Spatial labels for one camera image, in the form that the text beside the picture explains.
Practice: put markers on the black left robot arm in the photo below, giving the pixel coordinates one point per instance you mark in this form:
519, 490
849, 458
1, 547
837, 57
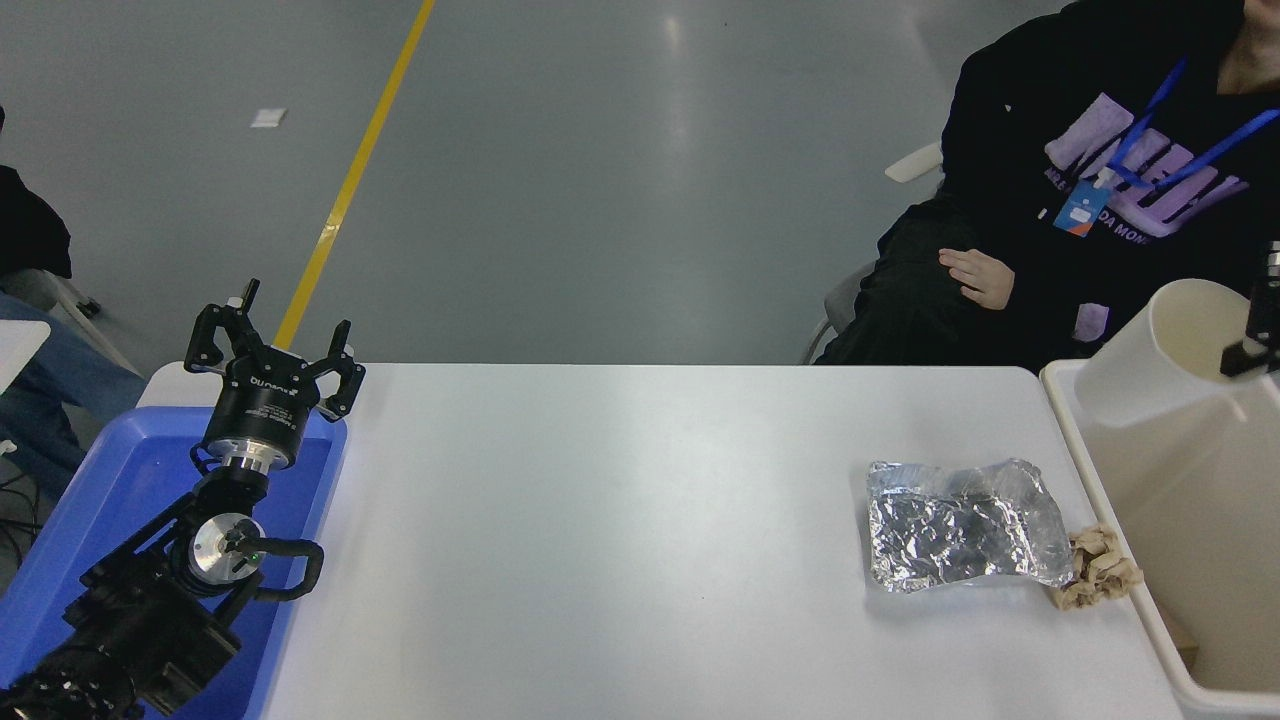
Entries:
150, 610

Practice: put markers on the crumpled silver foil tray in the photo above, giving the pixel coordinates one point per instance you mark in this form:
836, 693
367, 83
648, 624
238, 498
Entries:
950, 530

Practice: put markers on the white and grey chair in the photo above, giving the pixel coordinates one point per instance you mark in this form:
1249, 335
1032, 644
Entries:
915, 160

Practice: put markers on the large pale plastic bin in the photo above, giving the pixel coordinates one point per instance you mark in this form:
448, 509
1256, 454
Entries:
1200, 520

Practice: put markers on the blue plastic tray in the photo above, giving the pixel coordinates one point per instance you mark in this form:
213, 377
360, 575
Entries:
120, 480

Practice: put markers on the white paper cup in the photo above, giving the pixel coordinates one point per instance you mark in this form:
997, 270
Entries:
1130, 370

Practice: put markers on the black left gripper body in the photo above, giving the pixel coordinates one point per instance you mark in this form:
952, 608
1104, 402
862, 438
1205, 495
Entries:
262, 410

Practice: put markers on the crumpled tan paper ball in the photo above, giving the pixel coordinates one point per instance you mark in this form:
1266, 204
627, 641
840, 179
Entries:
1098, 570

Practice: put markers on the person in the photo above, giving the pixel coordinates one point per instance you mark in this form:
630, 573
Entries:
1000, 150
40, 390

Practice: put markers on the person's left hand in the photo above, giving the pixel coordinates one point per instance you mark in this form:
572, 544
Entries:
982, 278

